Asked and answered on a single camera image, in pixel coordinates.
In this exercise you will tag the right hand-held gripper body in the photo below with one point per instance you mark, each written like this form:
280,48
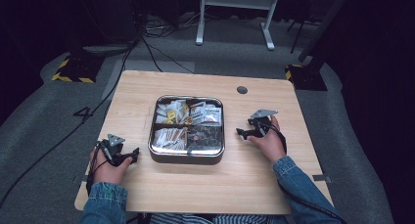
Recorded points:
264,124

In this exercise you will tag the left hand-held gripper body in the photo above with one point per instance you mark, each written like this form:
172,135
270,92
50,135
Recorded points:
114,141

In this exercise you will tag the brown compartment box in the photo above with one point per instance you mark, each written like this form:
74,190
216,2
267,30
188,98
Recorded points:
186,159

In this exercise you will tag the person's right hand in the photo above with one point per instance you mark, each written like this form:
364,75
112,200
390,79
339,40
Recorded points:
272,145

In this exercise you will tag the person's left hand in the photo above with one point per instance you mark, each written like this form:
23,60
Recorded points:
109,173

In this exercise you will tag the grey table grommet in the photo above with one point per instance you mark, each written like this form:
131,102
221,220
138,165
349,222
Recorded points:
242,90

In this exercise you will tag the pile of white brown sticks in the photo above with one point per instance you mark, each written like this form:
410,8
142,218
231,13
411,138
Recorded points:
169,138

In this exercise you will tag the pile of dark silver sachets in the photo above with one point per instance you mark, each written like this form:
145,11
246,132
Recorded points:
205,138

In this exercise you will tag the pile of white black packets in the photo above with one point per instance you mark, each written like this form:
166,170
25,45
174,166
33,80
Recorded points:
205,113

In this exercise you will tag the pile of white yellow packets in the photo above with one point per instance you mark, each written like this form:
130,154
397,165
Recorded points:
171,113

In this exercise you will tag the black yellow striped base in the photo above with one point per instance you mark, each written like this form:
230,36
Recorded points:
306,77
78,69

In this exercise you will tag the person's striped trousers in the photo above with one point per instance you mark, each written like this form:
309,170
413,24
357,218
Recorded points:
228,219

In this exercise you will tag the dark slanted pole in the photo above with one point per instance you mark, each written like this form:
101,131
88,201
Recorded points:
321,28

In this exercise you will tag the grey table edge bracket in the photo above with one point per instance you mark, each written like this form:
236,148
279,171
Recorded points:
81,178
321,178

